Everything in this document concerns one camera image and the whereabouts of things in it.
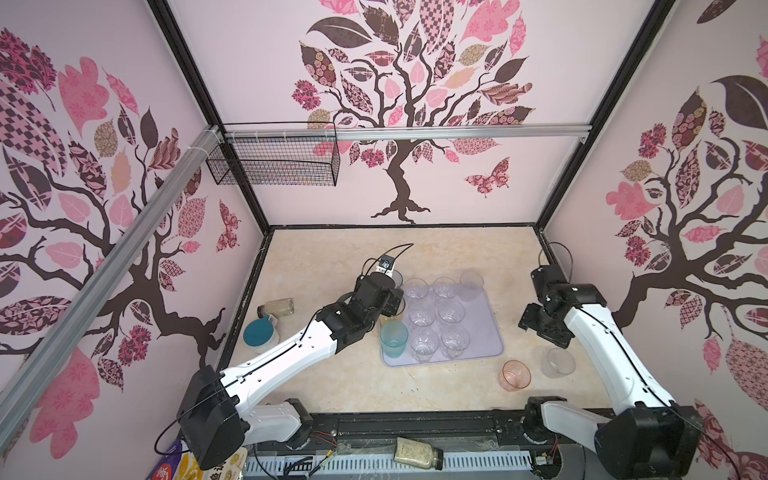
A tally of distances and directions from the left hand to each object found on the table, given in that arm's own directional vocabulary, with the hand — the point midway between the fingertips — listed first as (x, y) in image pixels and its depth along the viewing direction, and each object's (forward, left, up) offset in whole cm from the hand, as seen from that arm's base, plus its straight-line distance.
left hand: (384, 287), depth 79 cm
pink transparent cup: (-18, -37, -18) cm, 44 cm away
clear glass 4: (+1, -12, -17) cm, 21 cm away
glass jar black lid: (+3, +34, -17) cm, 38 cm away
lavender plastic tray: (-2, -20, -19) cm, 28 cm away
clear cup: (-8, -21, -18) cm, 29 cm away
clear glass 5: (0, -20, -13) cm, 24 cm away
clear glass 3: (+11, -29, -14) cm, 34 cm away
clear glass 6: (-8, -12, -18) cm, 23 cm away
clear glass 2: (+11, -20, -17) cm, 28 cm away
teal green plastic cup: (-7, -3, -17) cm, 19 cm away
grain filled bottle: (-36, -8, -15) cm, 40 cm away
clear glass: (+9, -10, -16) cm, 21 cm away
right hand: (-9, -42, -6) cm, 43 cm away
